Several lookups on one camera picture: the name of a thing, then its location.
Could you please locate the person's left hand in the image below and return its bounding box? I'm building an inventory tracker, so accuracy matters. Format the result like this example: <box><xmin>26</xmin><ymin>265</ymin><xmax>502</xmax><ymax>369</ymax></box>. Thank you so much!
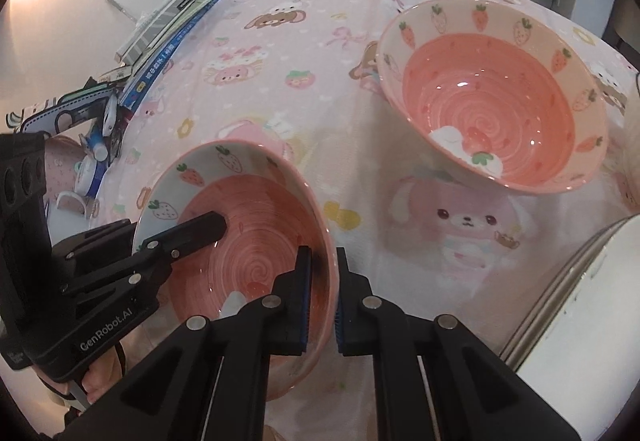
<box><xmin>34</xmin><ymin>343</ymin><xmax>127</xmax><ymax>406</ymax></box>

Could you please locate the white cartoon plate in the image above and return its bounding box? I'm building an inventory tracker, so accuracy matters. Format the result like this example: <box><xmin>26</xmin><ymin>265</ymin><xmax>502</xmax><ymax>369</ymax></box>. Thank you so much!
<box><xmin>500</xmin><ymin>216</ymin><xmax>639</xmax><ymax>414</ymax></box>

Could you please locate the pink strawberry bowl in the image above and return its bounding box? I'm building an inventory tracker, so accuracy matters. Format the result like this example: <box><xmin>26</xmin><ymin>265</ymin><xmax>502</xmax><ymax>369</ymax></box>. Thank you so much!
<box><xmin>134</xmin><ymin>138</ymin><xmax>338</xmax><ymax>400</ymax></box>
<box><xmin>376</xmin><ymin>0</ymin><xmax>608</xmax><ymax>195</ymax></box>

